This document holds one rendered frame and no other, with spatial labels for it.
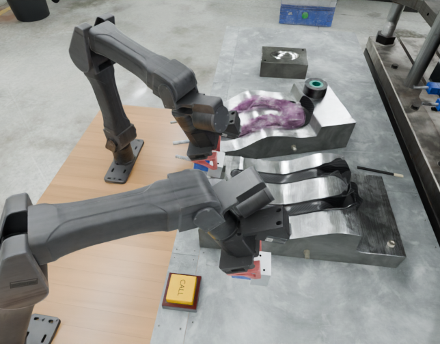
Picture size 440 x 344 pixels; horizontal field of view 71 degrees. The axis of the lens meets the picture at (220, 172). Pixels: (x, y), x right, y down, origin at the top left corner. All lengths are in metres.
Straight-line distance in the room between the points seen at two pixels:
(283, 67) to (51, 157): 1.71
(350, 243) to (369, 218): 0.13
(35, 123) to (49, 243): 2.45
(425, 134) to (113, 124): 1.09
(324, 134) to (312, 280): 0.47
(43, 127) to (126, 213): 2.37
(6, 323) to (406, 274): 0.84
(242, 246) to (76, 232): 0.26
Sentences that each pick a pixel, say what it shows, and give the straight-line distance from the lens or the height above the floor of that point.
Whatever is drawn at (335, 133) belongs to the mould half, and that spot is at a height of 0.87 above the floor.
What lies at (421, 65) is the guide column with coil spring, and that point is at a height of 0.89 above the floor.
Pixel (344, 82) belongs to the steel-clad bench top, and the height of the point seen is 0.80.
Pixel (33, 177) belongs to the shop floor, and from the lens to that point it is 2.38.
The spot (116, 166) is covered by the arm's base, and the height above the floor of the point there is 0.81.
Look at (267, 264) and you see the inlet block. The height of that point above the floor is 0.96.
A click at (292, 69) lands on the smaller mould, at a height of 0.84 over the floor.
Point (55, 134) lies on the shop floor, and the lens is 2.65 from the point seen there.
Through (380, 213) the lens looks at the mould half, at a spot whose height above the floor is 0.86.
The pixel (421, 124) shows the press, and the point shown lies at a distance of 1.42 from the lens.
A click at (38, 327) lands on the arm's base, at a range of 0.86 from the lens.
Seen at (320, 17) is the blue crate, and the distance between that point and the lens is 4.10.
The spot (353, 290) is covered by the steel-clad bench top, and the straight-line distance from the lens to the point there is 0.86.
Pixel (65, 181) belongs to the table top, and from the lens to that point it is 1.09.
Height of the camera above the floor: 1.54
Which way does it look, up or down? 48 degrees down
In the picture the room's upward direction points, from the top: straight up
